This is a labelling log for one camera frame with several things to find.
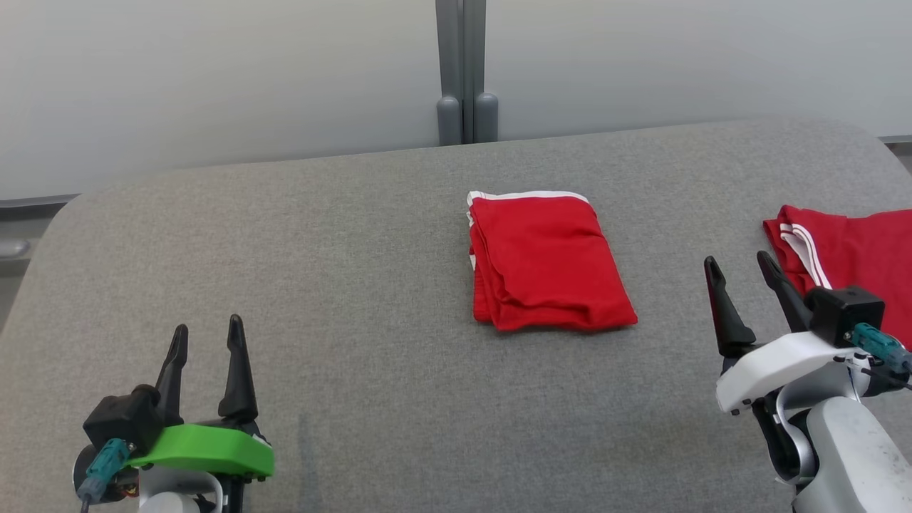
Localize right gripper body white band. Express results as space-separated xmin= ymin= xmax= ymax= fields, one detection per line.
xmin=714 ymin=330 xmax=868 ymax=417

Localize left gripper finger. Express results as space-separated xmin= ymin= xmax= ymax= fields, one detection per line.
xmin=217 ymin=313 xmax=260 ymax=423
xmin=155 ymin=323 xmax=190 ymax=425

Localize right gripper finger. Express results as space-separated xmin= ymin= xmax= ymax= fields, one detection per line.
xmin=703 ymin=255 xmax=758 ymax=359
xmin=756 ymin=249 xmax=815 ymax=335

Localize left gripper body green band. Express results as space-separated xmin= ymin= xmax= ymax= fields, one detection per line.
xmin=124 ymin=420 xmax=276 ymax=480

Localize red jersey with white sleeves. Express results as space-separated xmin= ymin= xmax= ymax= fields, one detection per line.
xmin=762 ymin=204 xmax=912 ymax=351

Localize red shorts with white trim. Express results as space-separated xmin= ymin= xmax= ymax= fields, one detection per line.
xmin=466 ymin=190 xmax=639 ymax=333

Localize black round left gripper motor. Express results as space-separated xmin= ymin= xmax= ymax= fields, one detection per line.
xmin=71 ymin=445 xmax=140 ymax=504

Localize teal left camera connector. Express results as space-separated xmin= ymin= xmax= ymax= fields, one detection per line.
xmin=76 ymin=437 xmax=133 ymax=500

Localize teal camera connector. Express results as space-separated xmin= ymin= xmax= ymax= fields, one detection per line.
xmin=76 ymin=437 xmax=133 ymax=500
xmin=844 ymin=321 xmax=912 ymax=375

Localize teal right camera connector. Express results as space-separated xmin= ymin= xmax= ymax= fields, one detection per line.
xmin=844 ymin=321 xmax=912 ymax=375

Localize grey rounded post foot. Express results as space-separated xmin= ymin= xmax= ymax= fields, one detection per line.
xmin=435 ymin=94 xmax=463 ymax=147
xmin=474 ymin=90 xmax=500 ymax=144

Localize grey partition post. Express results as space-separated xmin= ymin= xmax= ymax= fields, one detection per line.
xmin=435 ymin=0 xmax=488 ymax=143

